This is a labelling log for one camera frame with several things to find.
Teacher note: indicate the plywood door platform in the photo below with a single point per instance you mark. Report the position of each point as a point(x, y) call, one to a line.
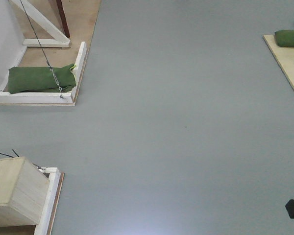
point(15, 26)

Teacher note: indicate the dark red brown door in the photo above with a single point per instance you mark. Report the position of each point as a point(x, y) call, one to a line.
point(63, 18)

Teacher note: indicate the green sandbag on platform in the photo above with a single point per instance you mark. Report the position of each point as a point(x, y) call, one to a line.
point(41, 79)

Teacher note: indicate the light wooden box cabinet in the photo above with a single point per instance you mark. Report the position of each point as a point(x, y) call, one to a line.
point(23, 190)

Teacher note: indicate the plywood board at right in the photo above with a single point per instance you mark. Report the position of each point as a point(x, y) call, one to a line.
point(284, 57)

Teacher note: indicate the green sandbag on board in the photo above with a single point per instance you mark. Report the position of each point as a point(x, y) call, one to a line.
point(284, 38)

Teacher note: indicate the white wooden door frame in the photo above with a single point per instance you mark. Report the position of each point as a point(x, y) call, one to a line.
point(59, 41)

